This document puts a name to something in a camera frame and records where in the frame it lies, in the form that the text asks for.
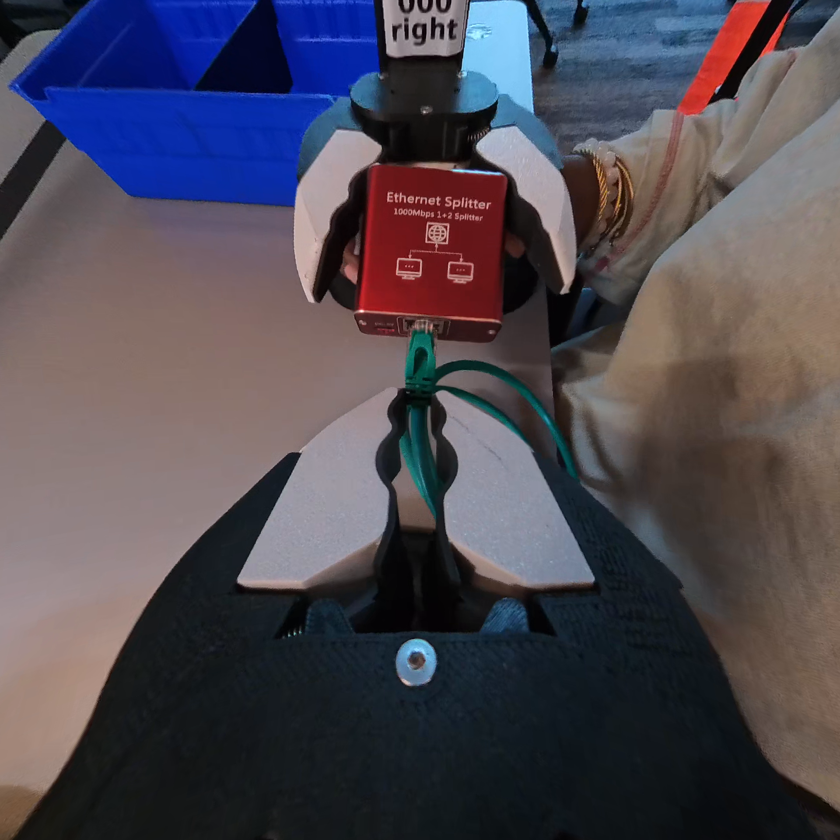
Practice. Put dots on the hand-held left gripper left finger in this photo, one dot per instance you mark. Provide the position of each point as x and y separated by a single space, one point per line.
321 518

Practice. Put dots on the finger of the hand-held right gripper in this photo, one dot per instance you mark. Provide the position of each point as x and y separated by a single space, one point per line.
544 190
315 210

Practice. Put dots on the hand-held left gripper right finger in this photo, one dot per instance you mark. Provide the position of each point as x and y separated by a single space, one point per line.
512 518

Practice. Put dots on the red ethernet splitter box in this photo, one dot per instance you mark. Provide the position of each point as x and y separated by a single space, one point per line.
430 275

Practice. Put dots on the blue plastic bin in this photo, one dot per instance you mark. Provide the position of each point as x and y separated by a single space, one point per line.
164 131

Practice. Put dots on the person's right hand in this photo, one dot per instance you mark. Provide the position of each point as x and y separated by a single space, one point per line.
581 197

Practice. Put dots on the orange traffic cone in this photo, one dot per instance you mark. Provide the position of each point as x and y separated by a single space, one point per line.
728 59

